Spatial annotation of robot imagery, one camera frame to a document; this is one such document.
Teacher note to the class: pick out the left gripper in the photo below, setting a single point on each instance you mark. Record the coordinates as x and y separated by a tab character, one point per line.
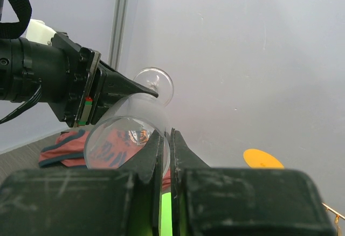
66	72

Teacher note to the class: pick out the gold wine glass rack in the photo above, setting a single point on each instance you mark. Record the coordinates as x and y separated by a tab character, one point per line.
338	216

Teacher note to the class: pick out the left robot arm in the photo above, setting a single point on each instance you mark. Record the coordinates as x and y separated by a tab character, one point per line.
12	87

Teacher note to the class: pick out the green goblet front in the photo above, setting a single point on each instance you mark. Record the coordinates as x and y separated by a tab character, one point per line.
167	214

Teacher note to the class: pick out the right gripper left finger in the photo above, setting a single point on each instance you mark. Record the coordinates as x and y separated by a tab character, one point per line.
123	201

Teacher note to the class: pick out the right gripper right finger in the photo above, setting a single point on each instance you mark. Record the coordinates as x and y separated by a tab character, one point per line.
241	201

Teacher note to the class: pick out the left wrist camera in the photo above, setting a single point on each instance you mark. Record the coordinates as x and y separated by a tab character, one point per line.
38	32

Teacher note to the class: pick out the clear wine glass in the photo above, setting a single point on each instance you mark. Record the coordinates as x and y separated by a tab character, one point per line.
127	126

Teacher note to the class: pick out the red printed t-shirt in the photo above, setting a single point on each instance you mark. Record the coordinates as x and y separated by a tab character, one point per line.
70	149

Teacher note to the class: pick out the orange goblet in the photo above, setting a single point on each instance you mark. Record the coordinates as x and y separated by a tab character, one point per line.
256	158

